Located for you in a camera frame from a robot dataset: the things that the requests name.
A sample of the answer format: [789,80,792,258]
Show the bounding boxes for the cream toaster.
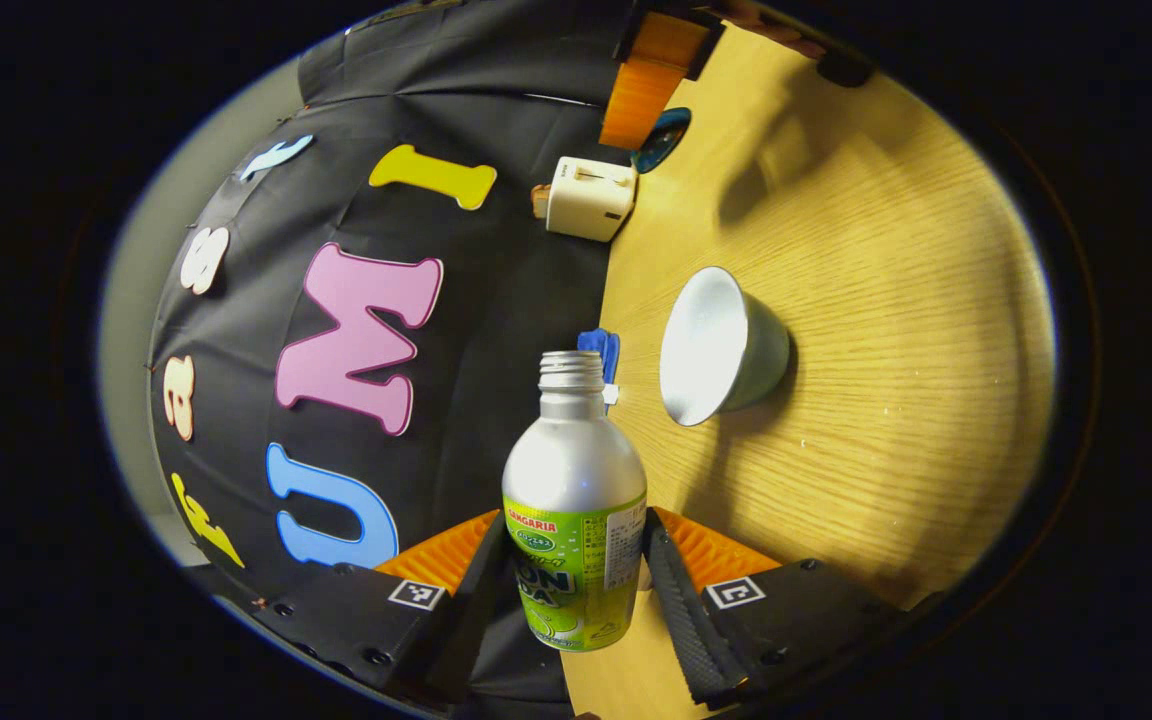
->
[546,156,639,243]

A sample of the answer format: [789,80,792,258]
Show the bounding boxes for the blue folded towel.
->
[577,328,623,406]

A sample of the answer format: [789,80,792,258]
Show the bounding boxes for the silver green water bottle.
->
[502,350,649,653]

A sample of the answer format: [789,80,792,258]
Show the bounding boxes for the black backdrop cloth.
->
[148,0,637,703]

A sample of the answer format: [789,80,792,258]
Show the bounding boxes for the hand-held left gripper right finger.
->
[641,505,939,711]

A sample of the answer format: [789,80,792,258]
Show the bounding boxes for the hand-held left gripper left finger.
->
[254,508,515,706]

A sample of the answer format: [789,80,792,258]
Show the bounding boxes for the blue teacup lid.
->
[633,107,693,175]

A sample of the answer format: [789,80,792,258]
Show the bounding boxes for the white teacup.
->
[659,266,792,428]

